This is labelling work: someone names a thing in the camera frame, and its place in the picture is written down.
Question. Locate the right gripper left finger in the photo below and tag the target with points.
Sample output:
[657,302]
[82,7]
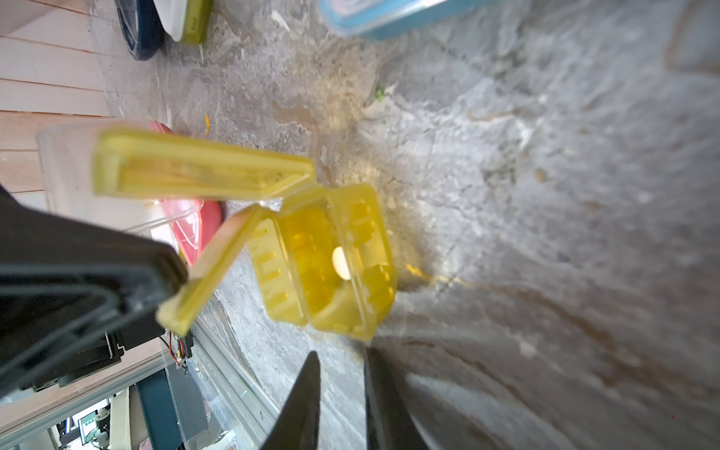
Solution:
[297,426]

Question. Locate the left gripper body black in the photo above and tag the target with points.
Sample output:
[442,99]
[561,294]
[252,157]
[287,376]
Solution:
[65,284]

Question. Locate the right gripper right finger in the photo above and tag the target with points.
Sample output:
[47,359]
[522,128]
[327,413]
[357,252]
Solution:
[388,422]

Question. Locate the pink pillbox clear lid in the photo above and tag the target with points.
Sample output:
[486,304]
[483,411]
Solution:
[65,155]

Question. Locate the small yellow transparent pillbox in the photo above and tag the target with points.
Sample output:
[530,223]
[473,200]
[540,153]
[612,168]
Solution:
[320,254]

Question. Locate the blue pillbox clear lid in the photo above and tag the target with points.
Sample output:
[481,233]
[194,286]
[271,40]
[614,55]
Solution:
[380,20]

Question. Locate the round dark blue pillbox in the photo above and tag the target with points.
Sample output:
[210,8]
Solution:
[141,27]

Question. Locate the green lid white pillbox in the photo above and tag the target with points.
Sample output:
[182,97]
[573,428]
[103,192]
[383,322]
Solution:
[185,21]

